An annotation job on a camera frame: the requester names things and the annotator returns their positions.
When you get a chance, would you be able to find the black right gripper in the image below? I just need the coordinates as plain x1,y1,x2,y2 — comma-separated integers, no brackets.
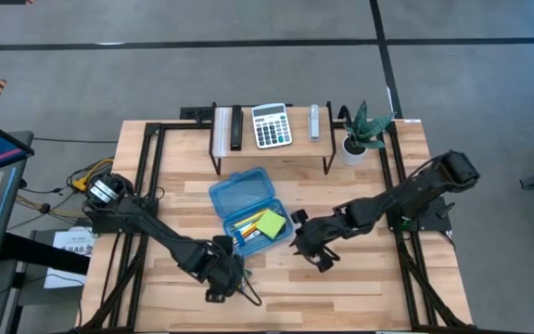
289,208,343,274

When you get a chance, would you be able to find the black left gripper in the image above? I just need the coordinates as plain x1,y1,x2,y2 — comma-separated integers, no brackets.
196,235,251,304

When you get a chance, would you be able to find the blue capped pen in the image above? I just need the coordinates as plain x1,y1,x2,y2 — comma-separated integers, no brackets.
232,229,261,248

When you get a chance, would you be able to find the green sticky note pad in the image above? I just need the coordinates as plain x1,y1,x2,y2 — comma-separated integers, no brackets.
254,208,288,241

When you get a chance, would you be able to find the orange pencil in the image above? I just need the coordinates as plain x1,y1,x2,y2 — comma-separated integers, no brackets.
236,221,261,240

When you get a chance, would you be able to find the yellow highlighter pen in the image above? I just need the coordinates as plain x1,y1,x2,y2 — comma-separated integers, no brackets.
231,210,268,232

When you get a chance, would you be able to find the blue plastic pencil case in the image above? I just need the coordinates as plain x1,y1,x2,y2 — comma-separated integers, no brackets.
207,166,296,258

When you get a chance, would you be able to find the grey stapler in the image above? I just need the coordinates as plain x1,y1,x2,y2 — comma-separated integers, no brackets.
307,103,322,143

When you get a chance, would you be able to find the snake plant in white pot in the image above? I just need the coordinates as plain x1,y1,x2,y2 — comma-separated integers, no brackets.
337,99,397,167

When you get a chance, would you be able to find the white desk calculator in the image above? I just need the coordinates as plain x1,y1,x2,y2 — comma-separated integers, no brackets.
250,102,294,150

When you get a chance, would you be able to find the black stapler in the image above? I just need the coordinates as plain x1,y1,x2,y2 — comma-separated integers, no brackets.
229,104,245,152

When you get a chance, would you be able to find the white printed paper sheet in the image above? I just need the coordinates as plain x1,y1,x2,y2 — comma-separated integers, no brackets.
43,225,97,289

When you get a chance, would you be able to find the black power strip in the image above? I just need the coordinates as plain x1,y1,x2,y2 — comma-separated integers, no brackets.
179,106,216,122

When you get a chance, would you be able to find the black side table beam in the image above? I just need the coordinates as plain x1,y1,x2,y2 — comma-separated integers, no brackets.
0,230,92,276

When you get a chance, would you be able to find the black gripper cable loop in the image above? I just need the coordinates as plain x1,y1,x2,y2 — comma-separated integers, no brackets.
236,271,263,308

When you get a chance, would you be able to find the black aluminium table frame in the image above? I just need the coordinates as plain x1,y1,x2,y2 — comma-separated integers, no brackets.
79,121,215,331
331,119,477,331

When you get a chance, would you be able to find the wooden shelf riser black frame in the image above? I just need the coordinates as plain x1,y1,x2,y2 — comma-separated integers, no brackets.
208,100,338,176

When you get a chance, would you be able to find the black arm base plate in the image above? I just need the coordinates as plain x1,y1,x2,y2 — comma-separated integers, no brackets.
89,197,158,236
384,194,453,233

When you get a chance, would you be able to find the yellow cable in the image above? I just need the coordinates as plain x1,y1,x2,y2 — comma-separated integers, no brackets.
70,157,116,192

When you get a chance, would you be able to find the black cable bundle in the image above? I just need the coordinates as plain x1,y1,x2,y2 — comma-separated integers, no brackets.
6,185,93,232

